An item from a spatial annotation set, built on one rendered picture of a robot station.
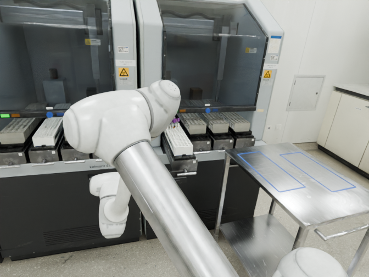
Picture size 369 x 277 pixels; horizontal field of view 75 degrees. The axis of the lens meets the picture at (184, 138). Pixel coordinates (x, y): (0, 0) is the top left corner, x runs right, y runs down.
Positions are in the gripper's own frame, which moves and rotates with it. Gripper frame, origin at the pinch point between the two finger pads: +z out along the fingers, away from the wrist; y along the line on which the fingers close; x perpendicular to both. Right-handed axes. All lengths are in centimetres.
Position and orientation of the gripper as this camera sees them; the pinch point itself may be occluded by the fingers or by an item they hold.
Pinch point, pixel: (178, 177)
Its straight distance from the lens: 122.1
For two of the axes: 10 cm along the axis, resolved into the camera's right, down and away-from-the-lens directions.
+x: -0.6, 9.1, 4.1
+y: -2.5, -4.1, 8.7
